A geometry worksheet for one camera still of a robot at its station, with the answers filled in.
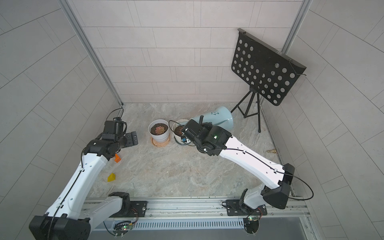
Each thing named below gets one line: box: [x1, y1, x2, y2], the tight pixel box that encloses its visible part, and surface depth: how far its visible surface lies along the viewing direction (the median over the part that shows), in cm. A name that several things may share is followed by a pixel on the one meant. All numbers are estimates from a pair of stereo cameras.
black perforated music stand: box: [230, 28, 307, 133], surface depth 75 cm
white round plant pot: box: [148, 119, 170, 143], surface depth 93 cm
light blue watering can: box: [191, 106, 234, 132], surface depth 75 cm
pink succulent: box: [155, 126, 165, 135], surface depth 92 cm
